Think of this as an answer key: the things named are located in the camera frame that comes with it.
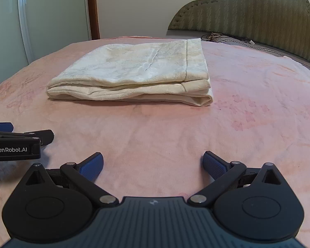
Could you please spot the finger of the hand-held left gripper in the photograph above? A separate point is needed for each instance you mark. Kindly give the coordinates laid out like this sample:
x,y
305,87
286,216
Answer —
x,y
45,137
0,127

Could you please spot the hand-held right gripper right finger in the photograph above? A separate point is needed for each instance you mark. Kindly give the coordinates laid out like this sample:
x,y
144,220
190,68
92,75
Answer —
x,y
214,164

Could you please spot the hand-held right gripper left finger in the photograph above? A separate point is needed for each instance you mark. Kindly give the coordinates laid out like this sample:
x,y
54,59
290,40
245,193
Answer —
x,y
91,165

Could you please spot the cream pants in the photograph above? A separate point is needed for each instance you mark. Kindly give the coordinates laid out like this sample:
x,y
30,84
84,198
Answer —
x,y
131,64

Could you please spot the pink blanket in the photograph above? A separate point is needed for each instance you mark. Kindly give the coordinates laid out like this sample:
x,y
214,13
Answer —
x,y
155,129

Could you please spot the flower-patterned wardrobe door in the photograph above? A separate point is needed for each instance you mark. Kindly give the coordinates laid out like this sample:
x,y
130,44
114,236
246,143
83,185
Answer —
x,y
54,18

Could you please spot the olive green padded headboard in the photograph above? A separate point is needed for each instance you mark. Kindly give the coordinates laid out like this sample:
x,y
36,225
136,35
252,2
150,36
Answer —
x,y
248,10

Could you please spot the brown wooden door frame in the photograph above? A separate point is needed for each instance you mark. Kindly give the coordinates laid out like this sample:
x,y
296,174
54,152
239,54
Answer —
x,y
93,10

